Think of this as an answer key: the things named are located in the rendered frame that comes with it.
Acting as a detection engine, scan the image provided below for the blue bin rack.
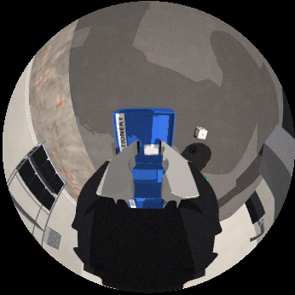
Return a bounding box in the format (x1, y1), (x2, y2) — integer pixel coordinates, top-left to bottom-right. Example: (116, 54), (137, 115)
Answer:
(113, 107), (176, 209)

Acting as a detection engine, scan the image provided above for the white die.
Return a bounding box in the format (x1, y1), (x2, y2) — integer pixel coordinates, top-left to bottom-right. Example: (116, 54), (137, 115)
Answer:
(195, 127), (207, 139)

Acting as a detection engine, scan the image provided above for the blue and white eraser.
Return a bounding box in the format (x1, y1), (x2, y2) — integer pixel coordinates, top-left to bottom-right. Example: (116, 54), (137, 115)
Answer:
(142, 114), (159, 155)

